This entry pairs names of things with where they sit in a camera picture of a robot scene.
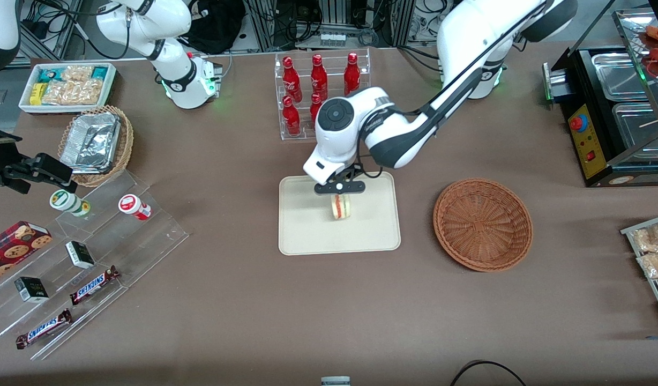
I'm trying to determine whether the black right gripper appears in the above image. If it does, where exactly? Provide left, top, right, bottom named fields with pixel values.
left=0, top=124, right=75, bottom=195

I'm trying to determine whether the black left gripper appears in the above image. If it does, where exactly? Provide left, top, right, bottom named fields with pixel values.
left=314, top=165, right=367, bottom=195

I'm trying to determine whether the triangle sandwich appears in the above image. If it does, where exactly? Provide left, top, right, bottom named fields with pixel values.
left=331, top=194, right=352, bottom=220

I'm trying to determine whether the cream rectangular tray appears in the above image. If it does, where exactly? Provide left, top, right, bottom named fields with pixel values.
left=278, top=172, right=401, bottom=256

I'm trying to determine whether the aluminium foil tray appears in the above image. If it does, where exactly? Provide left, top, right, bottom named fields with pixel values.
left=59, top=112, right=121, bottom=174

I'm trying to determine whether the tan wicker basket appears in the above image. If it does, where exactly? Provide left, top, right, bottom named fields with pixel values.
left=57, top=105, right=134, bottom=188

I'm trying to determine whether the brown round wicker basket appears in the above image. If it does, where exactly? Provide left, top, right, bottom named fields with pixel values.
left=433, top=178, right=533, bottom=272

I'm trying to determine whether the green lid yogurt bottle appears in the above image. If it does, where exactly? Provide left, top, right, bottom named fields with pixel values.
left=49, top=189, right=92, bottom=218

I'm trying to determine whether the clear acrylic bottle rack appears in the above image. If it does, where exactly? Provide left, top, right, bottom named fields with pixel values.
left=274, top=48, right=371, bottom=141

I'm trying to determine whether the red cookie box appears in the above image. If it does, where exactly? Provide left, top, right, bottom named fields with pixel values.
left=0, top=221, right=53, bottom=286

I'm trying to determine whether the white snack bin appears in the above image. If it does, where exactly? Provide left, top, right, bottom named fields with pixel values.
left=18, top=62, right=117, bottom=116

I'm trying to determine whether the small black box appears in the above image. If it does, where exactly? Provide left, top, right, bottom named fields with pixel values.
left=65, top=241, right=96, bottom=270
left=14, top=277, right=50, bottom=304

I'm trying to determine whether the large clear rice cracker packet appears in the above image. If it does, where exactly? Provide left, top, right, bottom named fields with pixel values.
left=42, top=79, right=103, bottom=106

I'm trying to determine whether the red lid yogurt bottle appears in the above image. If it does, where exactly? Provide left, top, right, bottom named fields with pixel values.
left=118, top=194, right=152, bottom=221

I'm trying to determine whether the small clear rice cracker packet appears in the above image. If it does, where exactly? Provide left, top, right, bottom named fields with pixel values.
left=61, top=65, right=94, bottom=82

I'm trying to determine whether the clear acrylic stepped shelf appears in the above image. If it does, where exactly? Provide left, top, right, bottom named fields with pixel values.
left=0, top=170, right=190, bottom=361

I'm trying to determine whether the Snickers chocolate bar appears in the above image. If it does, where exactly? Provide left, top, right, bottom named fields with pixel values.
left=70, top=266, right=121, bottom=306
left=16, top=309, right=73, bottom=350

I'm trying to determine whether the black bag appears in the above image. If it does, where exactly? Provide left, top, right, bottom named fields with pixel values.
left=180, top=0, right=247, bottom=55

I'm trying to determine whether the black yellow food warmer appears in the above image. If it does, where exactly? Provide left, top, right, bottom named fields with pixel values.
left=542, top=8, right=658, bottom=188

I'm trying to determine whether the steel warmer pan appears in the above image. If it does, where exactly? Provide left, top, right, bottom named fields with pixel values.
left=612, top=102, right=658, bottom=152
left=592, top=52, right=647, bottom=101

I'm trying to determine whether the clear cracker snack packet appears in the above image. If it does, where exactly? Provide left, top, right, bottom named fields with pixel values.
left=637, top=250, right=658, bottom=280
left=631, top=222, right=658, bottom=253

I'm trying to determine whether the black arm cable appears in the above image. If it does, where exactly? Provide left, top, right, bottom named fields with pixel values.
left=356, top=0, right=549, bottom=179

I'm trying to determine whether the black looped cable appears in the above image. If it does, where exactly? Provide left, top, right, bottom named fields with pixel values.
left=450, top=360, right=528, bottom=386

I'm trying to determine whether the metal wire snack tray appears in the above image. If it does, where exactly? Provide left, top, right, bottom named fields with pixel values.
left=621, top=213, right=658, bottom=328

